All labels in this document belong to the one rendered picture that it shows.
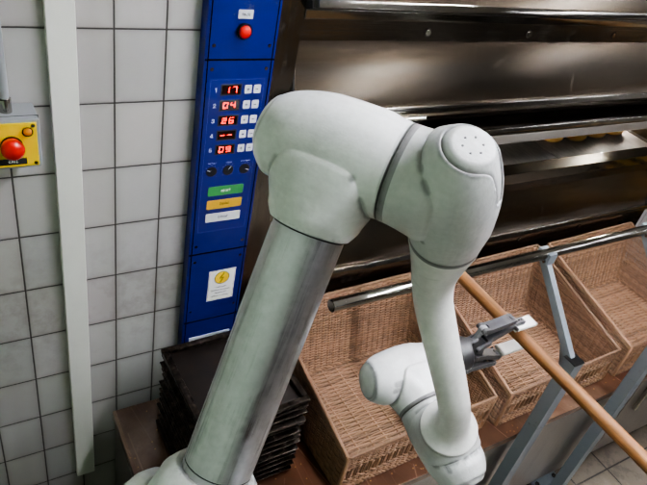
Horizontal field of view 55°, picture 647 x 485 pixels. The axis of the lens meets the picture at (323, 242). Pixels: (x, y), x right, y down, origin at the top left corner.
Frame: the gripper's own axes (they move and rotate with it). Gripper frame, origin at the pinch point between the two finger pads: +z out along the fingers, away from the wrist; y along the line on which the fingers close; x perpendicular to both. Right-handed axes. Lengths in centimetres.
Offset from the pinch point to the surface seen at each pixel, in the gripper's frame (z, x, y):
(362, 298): -27.1, -23.0, 2.0
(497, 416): 32, -11, 57
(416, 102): 4, -58, -29
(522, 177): 63, -60, 3
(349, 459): -27, -10, 46
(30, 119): -89, -53, -32
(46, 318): -89, -60, 24
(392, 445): -12, -11, 48
